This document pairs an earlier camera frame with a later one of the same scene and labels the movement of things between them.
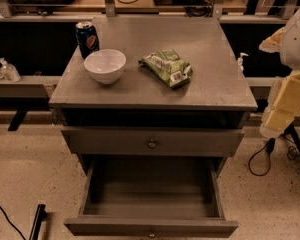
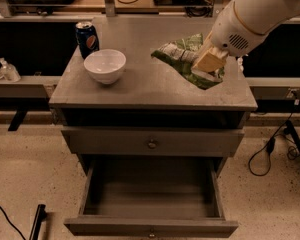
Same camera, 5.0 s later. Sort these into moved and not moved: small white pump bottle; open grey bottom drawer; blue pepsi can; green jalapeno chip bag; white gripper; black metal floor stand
Moved: white gripper; green jalapeno chip bag
Not moved: small white pump bottle; black metal floor stand; open grey bottom drawer; blue pepsi can
